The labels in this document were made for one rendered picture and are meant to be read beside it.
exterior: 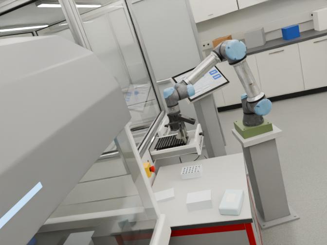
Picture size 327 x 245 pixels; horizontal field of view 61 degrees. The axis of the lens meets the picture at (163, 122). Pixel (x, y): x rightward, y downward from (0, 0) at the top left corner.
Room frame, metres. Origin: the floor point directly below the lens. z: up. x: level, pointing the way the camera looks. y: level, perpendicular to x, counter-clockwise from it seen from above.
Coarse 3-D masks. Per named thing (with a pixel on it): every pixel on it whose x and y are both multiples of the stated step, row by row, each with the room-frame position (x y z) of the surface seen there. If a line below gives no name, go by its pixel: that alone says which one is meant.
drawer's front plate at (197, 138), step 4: (200, 128) 1.90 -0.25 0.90; (196, 132) 1.78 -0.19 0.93; (196, 136) 1.71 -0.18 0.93; (200, 136) 1.82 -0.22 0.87; (196, 140) 1.65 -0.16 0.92; (200, 140) 1.78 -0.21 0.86; (196, 144) 1.65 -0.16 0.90; (196, 148) 1.66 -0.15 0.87; (200, 148) 1.70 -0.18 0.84; (200, 152) 1.67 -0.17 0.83
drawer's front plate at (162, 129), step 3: (165, 120) 2.26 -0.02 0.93; (162, 123) 2.19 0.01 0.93; (165, 123) 2.23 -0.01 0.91; (162, 126) 2.12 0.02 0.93; (168, 126) 2.28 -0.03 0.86; (159, 129) 2.07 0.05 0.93; (162, 129) 2.10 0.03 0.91; (165, 129) 2.18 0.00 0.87; (168, 129) 2.26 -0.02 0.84; (159, 132) 2.05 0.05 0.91; (162, 132) 2.08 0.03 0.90; (165, 132) 2.16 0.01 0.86; (168, 132) 2.23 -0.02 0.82; (162, 135) 2.06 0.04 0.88
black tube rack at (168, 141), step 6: (162, 138) 1.95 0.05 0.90; (168, 138) 1.92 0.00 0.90; (174, 138) 1.87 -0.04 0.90; (156, 144) 1.86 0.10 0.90; (162, 144) 1.83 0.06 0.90; (168, 144) 1.79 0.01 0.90; (174, 144) 1.76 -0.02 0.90; (180, 144) 1.80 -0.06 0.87; (186, 144) 1.78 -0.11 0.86; (156, 150) 1.83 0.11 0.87
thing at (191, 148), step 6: (192, 132) 1.92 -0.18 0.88; (156, 138) 2.00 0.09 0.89; (192, 138) 1.92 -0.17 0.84; (192, 144) 1.68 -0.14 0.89; (150, 150) 1.82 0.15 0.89; (162, 150) 1.74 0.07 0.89; (168, 150) 1.73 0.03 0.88; (174, 150) 1.72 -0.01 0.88; (180, 150) 1.70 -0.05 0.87; (186, 150) 1.69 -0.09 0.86; (192, 150) 1.68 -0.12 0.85; (156, 156) 1.76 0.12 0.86; (162, 156) 1.74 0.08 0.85; (168, 156) 1.73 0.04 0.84
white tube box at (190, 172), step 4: (184, 168) 1.59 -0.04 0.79; (188, 168) 1.57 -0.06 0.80; (192, 168) 1.56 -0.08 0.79; (196, 168) 1.55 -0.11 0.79; (200, 168) 1.52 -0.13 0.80; (184, 172) 1.54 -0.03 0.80; (188, 172) 1.53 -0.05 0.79; (192, 172) 1.52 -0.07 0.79; (196, 172) 1.49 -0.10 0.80; (200, 172) 1.49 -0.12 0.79; (184, 176) 1.52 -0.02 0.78; (188, 176) 1.51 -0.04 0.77; (192, 176) 1.50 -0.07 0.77; (196, 176) 1.49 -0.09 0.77; (200, 176) 1.49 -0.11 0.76
